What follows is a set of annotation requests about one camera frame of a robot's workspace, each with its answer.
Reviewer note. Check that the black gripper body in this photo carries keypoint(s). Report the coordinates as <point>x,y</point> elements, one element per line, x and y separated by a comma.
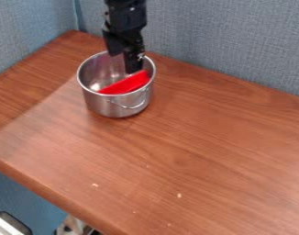
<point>124,17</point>

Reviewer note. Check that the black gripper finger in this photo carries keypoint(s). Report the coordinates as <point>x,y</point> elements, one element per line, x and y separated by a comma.
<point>133,50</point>
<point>113,43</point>

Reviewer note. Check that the metal pot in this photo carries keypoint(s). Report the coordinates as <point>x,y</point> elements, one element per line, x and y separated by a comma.
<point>98,71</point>

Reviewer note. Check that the red plastic block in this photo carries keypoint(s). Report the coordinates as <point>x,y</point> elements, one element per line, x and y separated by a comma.
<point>126,85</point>

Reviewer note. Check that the white object under table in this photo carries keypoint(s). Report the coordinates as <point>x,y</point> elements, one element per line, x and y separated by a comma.
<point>72,226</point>

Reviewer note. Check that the grey object under table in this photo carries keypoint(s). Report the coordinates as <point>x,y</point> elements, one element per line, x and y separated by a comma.
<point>10,226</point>

